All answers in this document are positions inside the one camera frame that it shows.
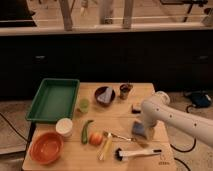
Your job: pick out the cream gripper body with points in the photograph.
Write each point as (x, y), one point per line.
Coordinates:
(149, 133)

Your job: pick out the blue sponge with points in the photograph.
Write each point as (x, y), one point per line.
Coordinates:
(138, 129)

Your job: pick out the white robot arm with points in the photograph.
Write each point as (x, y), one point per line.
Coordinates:
(156, 107)

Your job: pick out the dark brown sponge block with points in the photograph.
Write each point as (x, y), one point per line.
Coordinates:
(136, 108)

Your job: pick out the small brown cup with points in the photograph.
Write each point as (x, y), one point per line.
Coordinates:
(124, 90)

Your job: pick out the green plastic cup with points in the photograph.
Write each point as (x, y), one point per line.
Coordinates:
(83, 105)

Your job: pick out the black white dish brush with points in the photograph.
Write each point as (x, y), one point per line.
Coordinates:
(121, 154)

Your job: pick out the metal fork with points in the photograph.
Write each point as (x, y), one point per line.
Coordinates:
(119, 136)

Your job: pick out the yellow corn toy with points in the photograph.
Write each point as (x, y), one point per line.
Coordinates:
(104, 151)

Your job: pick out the grey cloth in bowl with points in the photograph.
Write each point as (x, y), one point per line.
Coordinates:
(106, 96)

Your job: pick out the dark brown bowl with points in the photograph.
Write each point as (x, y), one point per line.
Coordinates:
(101, 90)

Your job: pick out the dark object on floor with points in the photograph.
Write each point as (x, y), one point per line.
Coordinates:
(200, 99)

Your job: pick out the green pepper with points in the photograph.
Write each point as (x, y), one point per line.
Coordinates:
(84, 133)

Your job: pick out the white lidded container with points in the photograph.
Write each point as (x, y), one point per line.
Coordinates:
(64, 127)

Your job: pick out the green plastic tray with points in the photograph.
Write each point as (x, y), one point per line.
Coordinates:
(55, 99)

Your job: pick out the orange bowl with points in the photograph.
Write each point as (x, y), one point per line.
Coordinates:
(46, 148)

